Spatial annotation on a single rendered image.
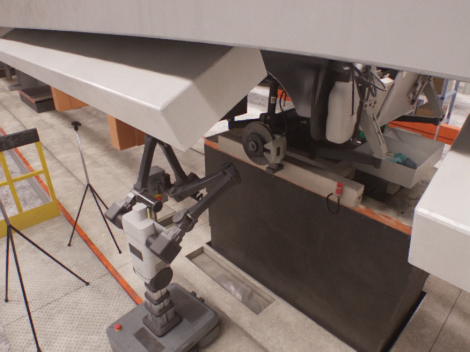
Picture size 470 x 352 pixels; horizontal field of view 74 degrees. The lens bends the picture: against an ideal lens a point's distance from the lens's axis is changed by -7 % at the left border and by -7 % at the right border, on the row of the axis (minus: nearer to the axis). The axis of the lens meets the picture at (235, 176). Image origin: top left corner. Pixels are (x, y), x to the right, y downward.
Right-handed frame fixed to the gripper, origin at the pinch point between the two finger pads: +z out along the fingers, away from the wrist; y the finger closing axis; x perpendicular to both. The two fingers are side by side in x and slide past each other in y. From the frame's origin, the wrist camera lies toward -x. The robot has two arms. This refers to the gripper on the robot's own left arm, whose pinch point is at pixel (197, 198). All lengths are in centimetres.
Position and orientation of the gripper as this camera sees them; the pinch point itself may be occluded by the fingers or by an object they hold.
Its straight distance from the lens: 248.6
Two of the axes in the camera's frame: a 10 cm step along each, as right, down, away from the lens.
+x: -5.7, 7.5, -3.4
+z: 3.3, 5.9, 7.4
